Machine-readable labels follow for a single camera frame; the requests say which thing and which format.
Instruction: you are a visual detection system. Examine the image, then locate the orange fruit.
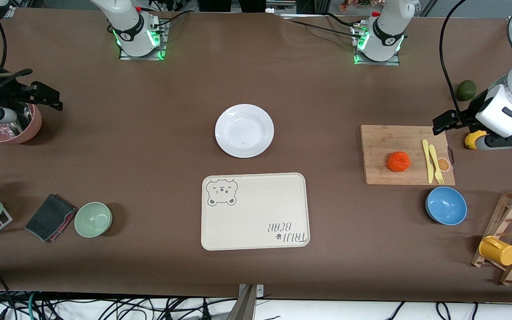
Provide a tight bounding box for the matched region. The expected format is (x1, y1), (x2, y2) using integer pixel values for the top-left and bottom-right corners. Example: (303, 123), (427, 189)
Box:
(387, 151), (411, 172)

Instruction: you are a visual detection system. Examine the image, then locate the white round plate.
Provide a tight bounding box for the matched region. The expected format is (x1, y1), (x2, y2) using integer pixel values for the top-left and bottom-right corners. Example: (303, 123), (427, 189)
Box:
(215, 104), (275, 159)

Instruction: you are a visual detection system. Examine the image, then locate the yellow lemon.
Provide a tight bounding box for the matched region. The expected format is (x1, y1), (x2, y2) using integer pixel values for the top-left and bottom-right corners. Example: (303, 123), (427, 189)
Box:
(464, 130), (488, 150)

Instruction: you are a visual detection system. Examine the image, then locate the dark green avocado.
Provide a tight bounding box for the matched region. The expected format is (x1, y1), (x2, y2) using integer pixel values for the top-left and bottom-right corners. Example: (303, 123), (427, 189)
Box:
(456, 80), (477, 102)

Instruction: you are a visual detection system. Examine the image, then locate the pink bowl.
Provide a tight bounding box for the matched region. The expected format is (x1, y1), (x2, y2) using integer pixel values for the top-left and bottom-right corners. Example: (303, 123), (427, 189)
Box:
(0, 103), (42, 144)

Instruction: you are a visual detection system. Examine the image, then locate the metal scoop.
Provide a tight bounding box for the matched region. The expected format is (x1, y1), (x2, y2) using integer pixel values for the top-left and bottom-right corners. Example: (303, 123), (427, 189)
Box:
(0, 104), (33, 136)

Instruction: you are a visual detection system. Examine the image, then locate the yellow plastic fork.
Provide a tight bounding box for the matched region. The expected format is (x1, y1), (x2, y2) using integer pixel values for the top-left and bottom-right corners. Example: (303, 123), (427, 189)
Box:
(428, 144), (445, 185)

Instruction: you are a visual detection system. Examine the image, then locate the yellow plastic knife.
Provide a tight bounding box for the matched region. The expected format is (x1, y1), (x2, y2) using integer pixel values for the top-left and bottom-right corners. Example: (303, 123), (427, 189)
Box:
(422, 139), (435, 184)

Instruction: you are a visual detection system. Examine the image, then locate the wooden cutting board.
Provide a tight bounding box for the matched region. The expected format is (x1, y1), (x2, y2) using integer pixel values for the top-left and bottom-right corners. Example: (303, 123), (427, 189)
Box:
(360, 124), (456, 186)

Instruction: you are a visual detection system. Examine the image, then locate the blue bowl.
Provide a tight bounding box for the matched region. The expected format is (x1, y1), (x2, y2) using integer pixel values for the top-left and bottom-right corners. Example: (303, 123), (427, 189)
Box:
(425, 186), (468, 226)

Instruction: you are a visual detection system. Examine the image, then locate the wooden mug rack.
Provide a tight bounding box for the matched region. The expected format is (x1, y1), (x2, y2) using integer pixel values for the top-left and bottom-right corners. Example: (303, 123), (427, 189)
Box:
(471, 188), (512, 286)

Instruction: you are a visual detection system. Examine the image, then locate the dark grey folded cloth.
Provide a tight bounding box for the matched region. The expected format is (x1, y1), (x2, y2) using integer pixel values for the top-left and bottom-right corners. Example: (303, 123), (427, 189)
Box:
(25, 193), (77, 243)

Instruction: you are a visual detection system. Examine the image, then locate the light green bowl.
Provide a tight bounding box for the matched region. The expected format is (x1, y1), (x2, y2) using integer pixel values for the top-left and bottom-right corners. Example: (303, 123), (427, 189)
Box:
(74, 202), (113, 238)

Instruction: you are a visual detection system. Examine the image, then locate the yellow mug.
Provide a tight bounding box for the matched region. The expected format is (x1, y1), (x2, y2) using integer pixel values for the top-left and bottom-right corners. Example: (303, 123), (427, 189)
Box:
(479, 236), (512, 266)

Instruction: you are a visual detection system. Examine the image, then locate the black object behind table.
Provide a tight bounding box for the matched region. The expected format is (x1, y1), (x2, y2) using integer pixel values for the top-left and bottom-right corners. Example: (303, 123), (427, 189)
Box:
(197, 0), (267, 13)

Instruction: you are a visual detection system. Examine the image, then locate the cream tray with bear print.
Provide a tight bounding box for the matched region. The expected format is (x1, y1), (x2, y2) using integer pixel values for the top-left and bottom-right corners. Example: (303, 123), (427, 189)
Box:
(201, 172), (311, 251)

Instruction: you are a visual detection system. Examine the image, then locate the grey beam under table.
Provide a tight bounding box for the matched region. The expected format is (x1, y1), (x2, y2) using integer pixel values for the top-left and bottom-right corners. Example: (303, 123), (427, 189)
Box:
(231, 284), (257, 320)

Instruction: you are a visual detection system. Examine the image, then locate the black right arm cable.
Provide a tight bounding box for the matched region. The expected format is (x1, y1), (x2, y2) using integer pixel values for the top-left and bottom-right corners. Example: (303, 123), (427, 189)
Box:
(0, 20), (33, 109)

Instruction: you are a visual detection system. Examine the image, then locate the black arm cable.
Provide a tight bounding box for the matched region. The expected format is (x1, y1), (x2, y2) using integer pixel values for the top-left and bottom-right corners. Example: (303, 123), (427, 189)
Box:
(439, 0), (470, 114)
(0, 20), (33, 109)

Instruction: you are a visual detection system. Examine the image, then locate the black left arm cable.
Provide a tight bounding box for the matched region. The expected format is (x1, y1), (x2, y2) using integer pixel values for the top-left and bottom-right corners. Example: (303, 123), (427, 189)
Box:
(439, 0), (470, 114)

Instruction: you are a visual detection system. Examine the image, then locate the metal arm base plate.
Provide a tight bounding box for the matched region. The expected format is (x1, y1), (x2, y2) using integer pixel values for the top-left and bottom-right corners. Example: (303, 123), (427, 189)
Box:
(353, 24), (401, 66)
(119, 18), (168, 61)

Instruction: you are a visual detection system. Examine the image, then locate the black table cable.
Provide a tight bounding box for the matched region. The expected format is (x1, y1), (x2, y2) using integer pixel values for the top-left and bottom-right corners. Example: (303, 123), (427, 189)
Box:
(149, 10), (191, 28)
(283, 18), (363, 40)

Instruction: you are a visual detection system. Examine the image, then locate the metal table edge bracket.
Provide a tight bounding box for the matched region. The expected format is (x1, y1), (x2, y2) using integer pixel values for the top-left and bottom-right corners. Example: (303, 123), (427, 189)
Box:
(239, 284), (264, 299)

